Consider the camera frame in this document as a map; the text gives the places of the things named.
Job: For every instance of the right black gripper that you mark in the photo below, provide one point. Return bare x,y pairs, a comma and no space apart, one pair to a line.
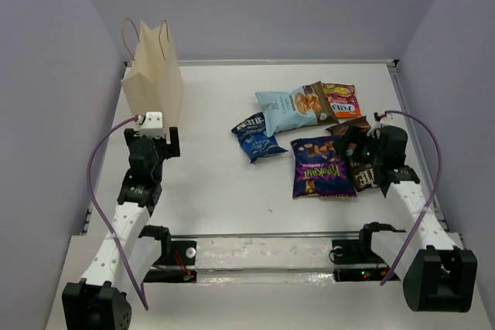
351,135

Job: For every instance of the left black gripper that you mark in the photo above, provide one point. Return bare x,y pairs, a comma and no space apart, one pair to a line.
170,150

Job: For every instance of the brown Kettle chips bag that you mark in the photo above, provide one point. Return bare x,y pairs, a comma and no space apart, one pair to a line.
362,174

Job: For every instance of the purple Krokant snack bag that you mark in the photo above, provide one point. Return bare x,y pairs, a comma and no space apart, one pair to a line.
319,170

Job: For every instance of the orange Fox's candy bag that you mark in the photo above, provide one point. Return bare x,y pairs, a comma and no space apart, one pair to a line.
343,100

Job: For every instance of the light blue cassava chips bag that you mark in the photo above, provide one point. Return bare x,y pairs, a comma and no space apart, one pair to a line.
306,106

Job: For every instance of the beige paper bag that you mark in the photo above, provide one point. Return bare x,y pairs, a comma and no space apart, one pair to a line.
154,82

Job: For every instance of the dark blue chips bag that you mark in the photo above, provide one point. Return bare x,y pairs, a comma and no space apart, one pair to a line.
252,137

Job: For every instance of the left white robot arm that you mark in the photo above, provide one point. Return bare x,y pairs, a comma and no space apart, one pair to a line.
101,299

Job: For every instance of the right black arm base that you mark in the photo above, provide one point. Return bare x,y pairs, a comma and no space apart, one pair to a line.
351,264

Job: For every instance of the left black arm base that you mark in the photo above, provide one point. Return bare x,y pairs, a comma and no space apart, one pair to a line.
178,267

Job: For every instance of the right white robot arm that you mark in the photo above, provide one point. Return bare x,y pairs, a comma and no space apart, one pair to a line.
437,275

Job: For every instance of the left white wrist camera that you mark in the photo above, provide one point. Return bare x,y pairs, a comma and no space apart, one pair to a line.
151,125

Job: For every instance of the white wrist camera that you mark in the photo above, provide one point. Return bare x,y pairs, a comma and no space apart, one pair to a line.
381,121
151,125

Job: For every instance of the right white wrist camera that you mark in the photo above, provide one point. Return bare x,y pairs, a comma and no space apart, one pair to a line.
381,121

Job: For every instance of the aluminium table frame rail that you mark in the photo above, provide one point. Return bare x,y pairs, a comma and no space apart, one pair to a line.
424,174

